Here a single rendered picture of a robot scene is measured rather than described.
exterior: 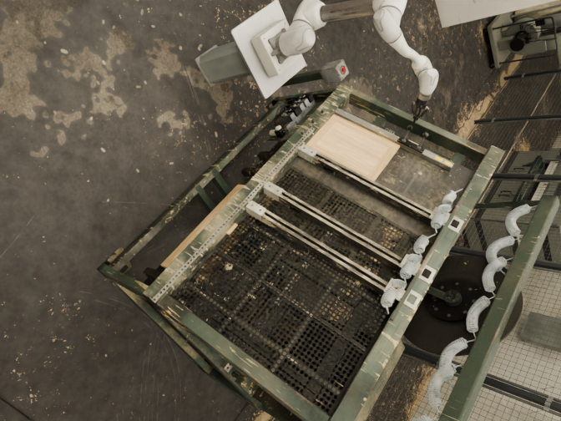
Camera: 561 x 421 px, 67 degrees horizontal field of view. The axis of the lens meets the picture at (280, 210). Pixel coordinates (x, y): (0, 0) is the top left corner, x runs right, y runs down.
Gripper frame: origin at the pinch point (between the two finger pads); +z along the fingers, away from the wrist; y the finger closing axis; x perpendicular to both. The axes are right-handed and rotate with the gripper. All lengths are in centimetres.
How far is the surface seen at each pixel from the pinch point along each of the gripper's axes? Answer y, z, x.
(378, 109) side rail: 31.1, 13.3, -7.9
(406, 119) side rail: 7.4, 11.2, -7.8
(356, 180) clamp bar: 9, 8, 66
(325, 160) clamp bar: 35, 8, 64
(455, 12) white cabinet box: 69, 112, -334
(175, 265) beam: 66, 11, 182
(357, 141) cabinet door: 27.6, 13.9, 30.4
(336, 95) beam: 64, 11, 1
